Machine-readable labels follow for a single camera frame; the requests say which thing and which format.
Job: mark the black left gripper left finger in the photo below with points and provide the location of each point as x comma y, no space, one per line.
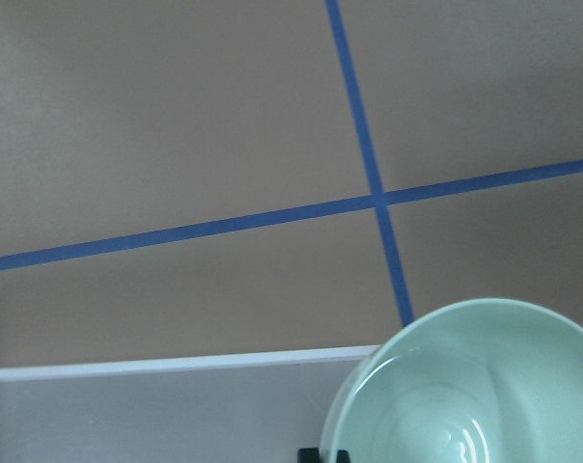
308,455

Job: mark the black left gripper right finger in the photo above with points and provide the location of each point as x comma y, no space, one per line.
342,456

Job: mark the green ceramic bowl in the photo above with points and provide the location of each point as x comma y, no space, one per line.
485,380

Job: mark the translucent plastic box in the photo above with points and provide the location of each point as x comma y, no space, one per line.
257,407

